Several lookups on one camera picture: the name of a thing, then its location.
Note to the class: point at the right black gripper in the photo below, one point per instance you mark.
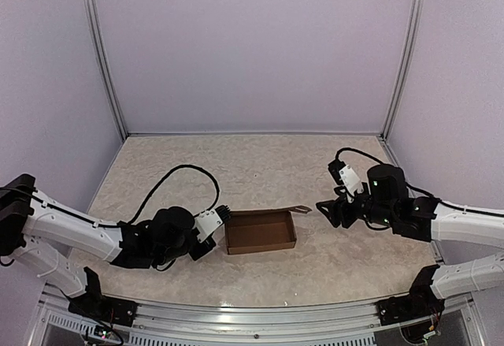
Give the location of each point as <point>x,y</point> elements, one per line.
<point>335,215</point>

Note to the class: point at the brown cardboard box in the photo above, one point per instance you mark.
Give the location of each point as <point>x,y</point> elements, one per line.
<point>256,231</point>

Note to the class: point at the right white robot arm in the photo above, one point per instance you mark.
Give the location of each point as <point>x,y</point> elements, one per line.
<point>426,218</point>

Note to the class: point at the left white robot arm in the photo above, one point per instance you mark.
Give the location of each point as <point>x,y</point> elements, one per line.
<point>31,221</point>

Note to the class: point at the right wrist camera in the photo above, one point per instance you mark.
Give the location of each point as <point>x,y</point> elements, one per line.
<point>347,179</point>

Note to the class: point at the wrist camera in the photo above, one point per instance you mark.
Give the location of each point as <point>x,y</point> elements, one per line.
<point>347,179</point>
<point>207,222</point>

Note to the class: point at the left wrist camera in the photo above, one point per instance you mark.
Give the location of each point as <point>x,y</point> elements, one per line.
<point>207,222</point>

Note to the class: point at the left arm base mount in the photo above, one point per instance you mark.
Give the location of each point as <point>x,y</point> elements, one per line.
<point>107,309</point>

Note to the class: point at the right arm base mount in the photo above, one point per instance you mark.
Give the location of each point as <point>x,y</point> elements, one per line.
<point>405,308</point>

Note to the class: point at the front aluminium rail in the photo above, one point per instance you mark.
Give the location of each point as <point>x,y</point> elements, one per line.
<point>350,323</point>

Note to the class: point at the right aluminium frame post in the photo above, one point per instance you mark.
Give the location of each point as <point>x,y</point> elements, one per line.
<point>403,69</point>

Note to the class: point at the aluminium frame post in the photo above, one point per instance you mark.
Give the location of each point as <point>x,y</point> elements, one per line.
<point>403,69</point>
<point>104,69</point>

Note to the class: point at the left aluminium frame post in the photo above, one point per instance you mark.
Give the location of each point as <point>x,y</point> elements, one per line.
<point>104,69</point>

